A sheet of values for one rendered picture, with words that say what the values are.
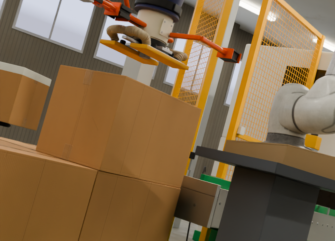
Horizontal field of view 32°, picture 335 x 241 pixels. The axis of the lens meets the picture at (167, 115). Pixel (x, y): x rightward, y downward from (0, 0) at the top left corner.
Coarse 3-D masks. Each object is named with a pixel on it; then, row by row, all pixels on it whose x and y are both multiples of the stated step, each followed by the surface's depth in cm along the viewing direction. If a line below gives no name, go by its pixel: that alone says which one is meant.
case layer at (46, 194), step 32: (0, 160) 197; (32, 160) 208; (64, 160) 240; (0, 192) 200; (32, 192) 210; (64, 192) 223; (96, 192) 236; (128, 192) 252; (160, 192) 270; (0, 224) 202; (32, 224) 213; (64, 224) 225; (96, 224) 239; (128, 224) 255; (160, 224) 274
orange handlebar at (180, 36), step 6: (108, 0) 247; (102, 6) 249; (108, 6) 248; (114, 6) 250; (132, 18) 261; (144, 24) 267; (174, 36) 272; (180, 36) 270; (186, 36) 268; (192, 36) 266; (198, 36) 264; (168, 42) 288; (204, 42) 266; (210, 42) 269; (216, 48) 274; (222, 48) 278
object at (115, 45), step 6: (102, 42) 270; (108, 42) 268; (114, 42) 266; (120, 42) 275; (114, 48) 275; (120, 48) 271; (126, 48) 272; (126, 54) 283; (132, 54) 278; (138, 54) 279; (138, 60) 291; (144, 60) 286; (150, 60) 287
